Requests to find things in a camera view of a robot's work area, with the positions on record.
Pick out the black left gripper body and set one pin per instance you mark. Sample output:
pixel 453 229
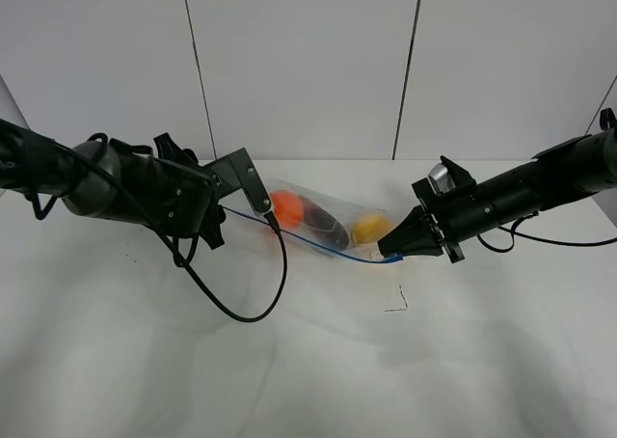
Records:
pixel 180 205

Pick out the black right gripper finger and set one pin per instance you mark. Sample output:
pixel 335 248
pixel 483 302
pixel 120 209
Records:
pixel 416 235

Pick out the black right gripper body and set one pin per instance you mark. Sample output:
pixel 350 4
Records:
pixel 458 215

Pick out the clear zip bag blue zipper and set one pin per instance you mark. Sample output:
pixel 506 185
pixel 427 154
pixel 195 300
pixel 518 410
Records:
pixel 347 213

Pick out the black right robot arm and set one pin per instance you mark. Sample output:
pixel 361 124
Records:
pixel 569 172

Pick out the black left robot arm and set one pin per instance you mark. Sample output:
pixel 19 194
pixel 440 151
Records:
pixel 108 179

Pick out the yellow pear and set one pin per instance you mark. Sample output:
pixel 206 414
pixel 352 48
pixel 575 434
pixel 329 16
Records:
pixel 371 228

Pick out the dark purple eggplant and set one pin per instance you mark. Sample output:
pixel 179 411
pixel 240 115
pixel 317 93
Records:
pixel 324 226

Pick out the orange fruit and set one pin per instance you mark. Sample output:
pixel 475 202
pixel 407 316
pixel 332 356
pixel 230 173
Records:
pixel 288 209

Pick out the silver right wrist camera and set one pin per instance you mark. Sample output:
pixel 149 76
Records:
pixel 448 176

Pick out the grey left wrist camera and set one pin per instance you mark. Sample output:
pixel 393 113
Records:
pixel 237 172

